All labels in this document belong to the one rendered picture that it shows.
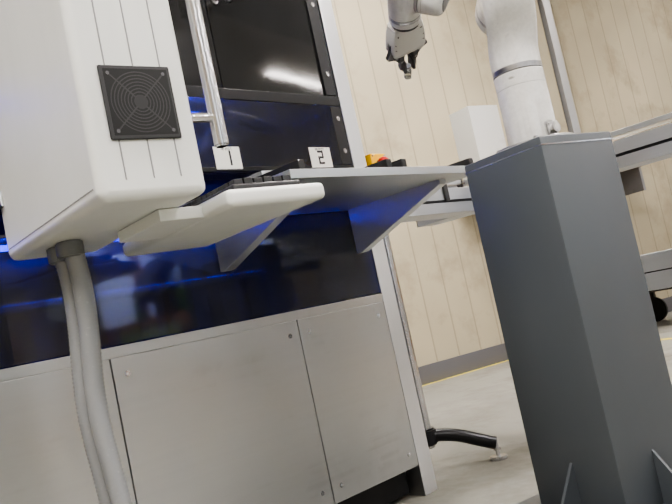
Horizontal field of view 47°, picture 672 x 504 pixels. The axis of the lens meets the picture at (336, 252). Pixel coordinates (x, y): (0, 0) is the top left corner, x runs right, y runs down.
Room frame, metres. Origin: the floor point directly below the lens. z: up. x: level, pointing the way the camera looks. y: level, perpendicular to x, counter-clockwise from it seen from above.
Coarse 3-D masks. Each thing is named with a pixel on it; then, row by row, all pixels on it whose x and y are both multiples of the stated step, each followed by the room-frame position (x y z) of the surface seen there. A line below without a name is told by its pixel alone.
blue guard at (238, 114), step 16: (192, 112) 1.92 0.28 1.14; (224, 112) 2.00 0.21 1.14; (240, 112) 2.03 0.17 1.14; (256, 112) 2.07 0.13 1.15; (272, 112) 2.12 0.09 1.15; (288, 112) 2.16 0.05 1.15; (304, 112) 2.21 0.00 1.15; (320, 112) 2.25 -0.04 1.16; (208, 128) 1.95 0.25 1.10; (240, 128) 2.03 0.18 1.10; (256, 128) 2.07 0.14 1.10; (272, 128) 2.11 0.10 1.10; (288, 128) 2.15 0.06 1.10; (304, 128) 2.20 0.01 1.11; (320, 128) 2.24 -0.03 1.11; (208, 144) 1.94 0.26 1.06; (240, 144) 2.02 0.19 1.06; (256, 144) 2.06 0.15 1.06; (272, 144) 2.10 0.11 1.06; (288, 144) 2.14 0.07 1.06; (304, 144) 2.19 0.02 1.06; (320, 144) 2.23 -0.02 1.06; (336, 144) 2.28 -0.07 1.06; (208, 160) 1.94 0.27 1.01; (256, 160) 2.05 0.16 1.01; (272, 160) 2.09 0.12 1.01; (288, 160) 2.13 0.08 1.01; (304, 160) 2.18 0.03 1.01; (336, 160) 2.27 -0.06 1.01
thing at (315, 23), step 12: (312, 0) 2.31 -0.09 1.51; (312, 12) 2.30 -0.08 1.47; (312, 24) 2.29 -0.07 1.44; (324, 48) 2.31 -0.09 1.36; (324, 60) 2.31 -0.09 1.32; (324, 72) 2.30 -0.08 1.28; (324, 84) 2.29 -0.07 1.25; (336, 108) 2.31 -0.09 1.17; (336, 120) 2.30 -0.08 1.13; (336, 132) 2.29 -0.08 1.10; (348, 156) 2.31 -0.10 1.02
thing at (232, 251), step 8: (280, 216) 1.75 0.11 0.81; (264, 224) 1.78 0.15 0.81; (272, 224) 1.77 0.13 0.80; (240, 232) 1.84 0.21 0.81; (248, 232) 1.82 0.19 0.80; (256, 232) 1.80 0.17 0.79; (264, 232) 1.79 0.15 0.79; (224, 240) 1.88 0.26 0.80; (232, 240) 1.86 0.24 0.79; (240, 240) 1.84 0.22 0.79; (248, 240) 1.82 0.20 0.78; (256, 240) 1.81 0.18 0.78; (216, 248) 1.91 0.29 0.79; (224, 248) 1.89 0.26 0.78; (232, 248) 1.87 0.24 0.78; (240, 248) 1.85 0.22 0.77; (248, 248) 1.84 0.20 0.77; (224, 256) 1.89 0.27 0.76; (232, 256) 1.87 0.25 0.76; (240, 256) 1.86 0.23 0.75; (224, 264) 1.90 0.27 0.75; (232, 264) 1.88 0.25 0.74
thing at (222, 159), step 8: (216, 152) 1.95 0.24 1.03; (224, 152) 1.97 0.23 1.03; (232, 152) 1.99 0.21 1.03; (216, 160) 1.95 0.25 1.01; (224, 160) 1.97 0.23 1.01; (232, 160) 1.99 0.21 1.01; (240, 160) 2.01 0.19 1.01; (224, 168) 1.97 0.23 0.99; (232, 168) 1.98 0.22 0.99; (240, 168) 2.00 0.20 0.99
